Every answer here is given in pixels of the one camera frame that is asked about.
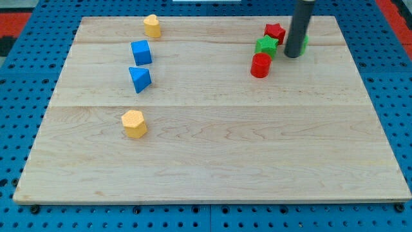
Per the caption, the light wooden board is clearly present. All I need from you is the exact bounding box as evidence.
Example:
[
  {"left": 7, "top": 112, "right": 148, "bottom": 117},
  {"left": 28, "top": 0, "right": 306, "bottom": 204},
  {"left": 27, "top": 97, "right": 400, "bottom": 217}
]
[{"left": 14, "top": 16, "right": 411, "bottom": 205}]

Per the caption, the yellow hexagon block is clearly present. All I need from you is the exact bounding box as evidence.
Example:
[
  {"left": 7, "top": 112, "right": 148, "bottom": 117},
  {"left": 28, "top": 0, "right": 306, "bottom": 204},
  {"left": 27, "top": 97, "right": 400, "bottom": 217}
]
[{"left": 121, "top": 110, "right": 147, "bottom": 139}]

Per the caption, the blue triangle block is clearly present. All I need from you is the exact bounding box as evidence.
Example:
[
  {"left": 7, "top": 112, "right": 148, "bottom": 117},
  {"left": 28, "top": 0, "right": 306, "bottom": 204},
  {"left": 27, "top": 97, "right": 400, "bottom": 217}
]
[{"left": 129, "top": 67, "right": 152, "bottom": 93}]

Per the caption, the red cylinder block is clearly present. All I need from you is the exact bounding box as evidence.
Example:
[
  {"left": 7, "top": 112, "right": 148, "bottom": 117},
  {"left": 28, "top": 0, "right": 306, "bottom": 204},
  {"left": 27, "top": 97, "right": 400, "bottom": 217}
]
[{"left": 250, "top": 52, "right": 272, "bottom": 78}]

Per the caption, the green star block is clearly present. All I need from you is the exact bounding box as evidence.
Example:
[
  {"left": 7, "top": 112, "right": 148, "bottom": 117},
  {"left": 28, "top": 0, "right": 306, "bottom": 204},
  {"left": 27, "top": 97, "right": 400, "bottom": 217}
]
[{"left": 254, "top": 35, "right": 279, "bottom": 59}]

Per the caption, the blue cube block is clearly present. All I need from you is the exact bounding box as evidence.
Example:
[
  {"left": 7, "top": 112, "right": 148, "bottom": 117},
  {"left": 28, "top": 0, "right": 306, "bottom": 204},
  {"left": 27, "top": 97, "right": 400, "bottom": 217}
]
[{"left": 131, "top": 40, "right": 152, "bottom": 66}]

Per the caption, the yellow heart block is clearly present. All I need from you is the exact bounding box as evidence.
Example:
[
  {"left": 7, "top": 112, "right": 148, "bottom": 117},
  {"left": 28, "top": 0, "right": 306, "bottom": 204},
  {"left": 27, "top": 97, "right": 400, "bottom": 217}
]
[{"left": 143, "top": 14, "right": 162, "bottom": 38}]

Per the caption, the red star block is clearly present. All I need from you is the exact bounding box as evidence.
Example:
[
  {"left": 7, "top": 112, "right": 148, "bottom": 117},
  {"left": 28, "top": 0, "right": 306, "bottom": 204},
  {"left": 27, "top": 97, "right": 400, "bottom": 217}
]
[{"left": 264, "top": 23, "right": 286, "bottom": 45}]

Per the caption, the green block behind rod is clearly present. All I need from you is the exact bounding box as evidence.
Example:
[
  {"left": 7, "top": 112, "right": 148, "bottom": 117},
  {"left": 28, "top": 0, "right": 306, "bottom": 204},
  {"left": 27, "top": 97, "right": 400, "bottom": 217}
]
[{"left": 299, "top": 35, "right": 309, "bottom": 55}]

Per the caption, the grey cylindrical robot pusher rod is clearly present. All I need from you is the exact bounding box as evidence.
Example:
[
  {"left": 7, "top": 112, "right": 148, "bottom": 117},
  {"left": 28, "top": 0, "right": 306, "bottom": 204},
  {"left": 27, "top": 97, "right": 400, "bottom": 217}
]
[{"left": 284, "top": 0, "right": 315, "bottom": 58}]

